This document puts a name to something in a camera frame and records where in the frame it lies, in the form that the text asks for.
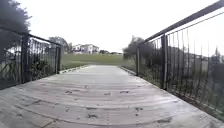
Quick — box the grass field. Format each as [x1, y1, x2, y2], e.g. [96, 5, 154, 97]
[60, 53, 138, 71]

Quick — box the dark bush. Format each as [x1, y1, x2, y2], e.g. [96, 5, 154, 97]
[122, 35, 155, 66]

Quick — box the white house with dark roof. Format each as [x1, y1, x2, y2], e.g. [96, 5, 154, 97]
[71, 43, 100, 55]

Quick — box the grey wooden plank bridge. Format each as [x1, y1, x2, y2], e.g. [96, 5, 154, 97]
[0, 64, 224, 128]

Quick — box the dark metal railing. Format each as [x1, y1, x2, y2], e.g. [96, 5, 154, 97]
[135, 0, 224, 118]
[0, 27, 63, 90]

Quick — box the dark tree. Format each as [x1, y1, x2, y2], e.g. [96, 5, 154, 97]
[0, 0, 32, 54]

